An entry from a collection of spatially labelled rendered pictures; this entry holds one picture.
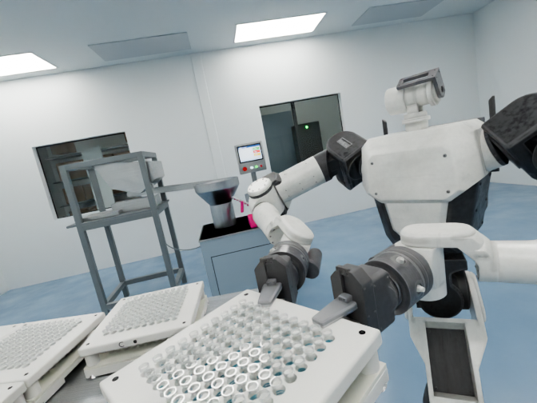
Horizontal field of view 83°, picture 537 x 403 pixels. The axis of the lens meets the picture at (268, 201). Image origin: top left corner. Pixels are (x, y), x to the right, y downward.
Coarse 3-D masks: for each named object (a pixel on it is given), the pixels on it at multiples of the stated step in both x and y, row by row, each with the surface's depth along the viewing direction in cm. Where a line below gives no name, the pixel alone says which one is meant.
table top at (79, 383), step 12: (216, 300) 93; (228, 300) 91; (84, 360) 74; (72, 372) 70; (72, 384) 66; (84, 384) 65; (96, 384) 64; (60, 396) 63; (72, 396) 62; (84, 396) 62; (96, 396) 61
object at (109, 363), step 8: (200, 304) 86; (200, 312) 82; (152, 344) 71; (120, 352) 70; (128, 352) 69; (136, 352) 69; (144, 352) 68; (104, 360) 68; (112, 360) 67; (120, 360) 67; (128, 360) 67; (88, 368) 66; (96, 368) 67; (104, 368) 67; (112, 368) 67; (120, 368) 67; (88, 376) 67
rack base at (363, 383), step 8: (384, 368) 36; (360, 376) 35; (368, 376) 35; (376, 376) 35; (384, 376) 36; (352, 384) 34; (360, 384) 34; (368, 384) 34; (376, 384) 35; (352, 392) 33; (360, 392) 33; (368, 392) 33; (376, 392) 34; (344, 400) 33; (352, 400) 32; (360, 400) 32; (368, 400) 33
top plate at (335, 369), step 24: (216, 312) 47; (288, 312) 43; (312, 312) 42; (336, 336) 36; (360, 336) 35; (144, 360) 39; (336, 360) 32; (360, 360) 32; (120, 384) 36; (144, 384) 35; (288, 384) 30; (312, 384) 30; (336, 384) 29
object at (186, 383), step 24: (240, 312) 44; (216, 336) 39; (240, 336) 39; (264, 336) 38; (288, 336) 36; (168, 360) 37; (192, 360) 36; (216, 360) 36; (240, 360) 34; (264, 360) 34; (288, 360) 33; (192, 384) 32; (216, 384) 32; (240, 384) 30; (264, 384) 31
